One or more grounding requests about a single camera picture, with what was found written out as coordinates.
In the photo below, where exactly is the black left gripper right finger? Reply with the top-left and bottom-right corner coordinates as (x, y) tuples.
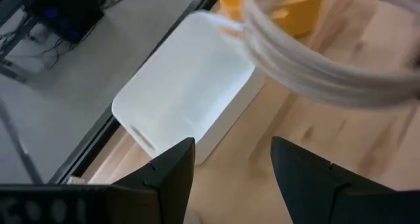
(270, 135), (420, 224)

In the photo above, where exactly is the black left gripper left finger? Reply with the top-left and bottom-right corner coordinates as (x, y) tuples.
(110, 137), (196, 224)

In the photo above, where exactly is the white USB cable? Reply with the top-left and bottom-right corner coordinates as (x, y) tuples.
(241, 0), (420, 109)

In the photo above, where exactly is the white plastic bin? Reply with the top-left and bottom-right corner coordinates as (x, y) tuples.
(111, 11), (266, 166)

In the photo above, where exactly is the grey metal stand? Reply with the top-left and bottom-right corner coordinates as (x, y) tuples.
(0, 16), (37, 83)

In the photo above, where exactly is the black box with blue lights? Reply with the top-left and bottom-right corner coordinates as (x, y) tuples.
(26, 0), (106, 44)

